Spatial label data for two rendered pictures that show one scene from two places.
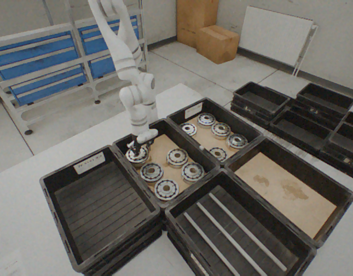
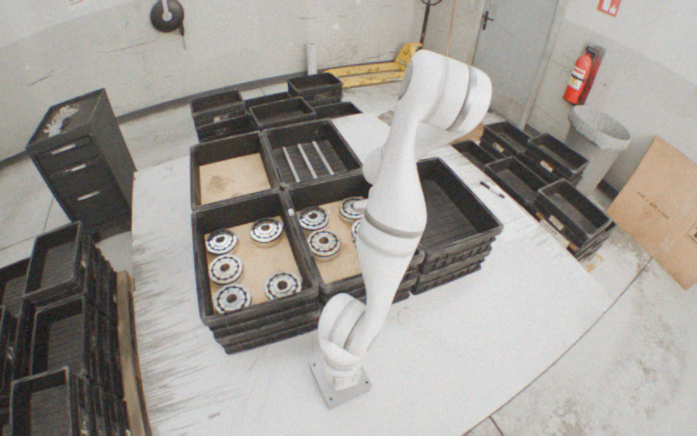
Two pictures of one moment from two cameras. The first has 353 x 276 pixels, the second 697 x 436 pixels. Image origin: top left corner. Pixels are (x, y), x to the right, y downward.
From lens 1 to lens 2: 123 cm
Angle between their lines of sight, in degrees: 88
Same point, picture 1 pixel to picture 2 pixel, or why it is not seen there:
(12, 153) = not seen: outside the picture
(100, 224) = (428, 204)
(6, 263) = (508, 233)
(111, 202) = not seen: hidden behind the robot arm
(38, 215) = (503, 266)
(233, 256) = (314, 162)
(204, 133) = (253, 282)
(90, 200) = (444, 228)
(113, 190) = not seen: hidden behind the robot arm
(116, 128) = (418, 408)
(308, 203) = (218, 172)
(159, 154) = (348, 263)
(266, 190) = (243, 189)
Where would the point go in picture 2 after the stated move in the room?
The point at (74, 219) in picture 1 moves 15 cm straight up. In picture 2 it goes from (456, 215) to (468, 182)
